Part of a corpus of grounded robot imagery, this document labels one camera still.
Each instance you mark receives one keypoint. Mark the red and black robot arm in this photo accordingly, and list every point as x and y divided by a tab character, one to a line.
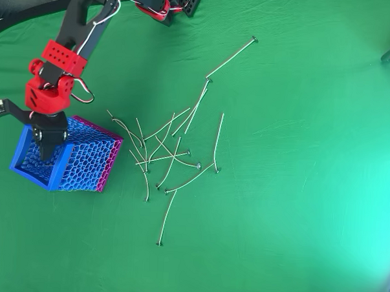
61	56

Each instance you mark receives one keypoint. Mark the green cloth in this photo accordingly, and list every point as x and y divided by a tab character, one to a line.
277	188

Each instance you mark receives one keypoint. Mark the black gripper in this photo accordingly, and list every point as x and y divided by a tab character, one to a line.
50	130

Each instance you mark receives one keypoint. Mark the long pin at top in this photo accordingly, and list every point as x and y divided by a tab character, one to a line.
231	58

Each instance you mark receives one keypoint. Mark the candle wick with metal base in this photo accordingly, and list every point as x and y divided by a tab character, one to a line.
164	135
170	164
126	128
219	134
140	130
162	157
193	180
182	123
166	217
184	161
145	179
198	104
170	122

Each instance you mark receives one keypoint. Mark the blue and magenta mesh basket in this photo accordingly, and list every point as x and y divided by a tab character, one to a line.
84	154

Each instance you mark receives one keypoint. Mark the camera board on black bracket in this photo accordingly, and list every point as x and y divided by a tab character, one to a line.
15	110

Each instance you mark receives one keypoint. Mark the black backdrop rim band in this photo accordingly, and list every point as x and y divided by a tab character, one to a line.
32	13

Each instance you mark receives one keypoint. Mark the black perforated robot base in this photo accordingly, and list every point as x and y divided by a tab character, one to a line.
193	3

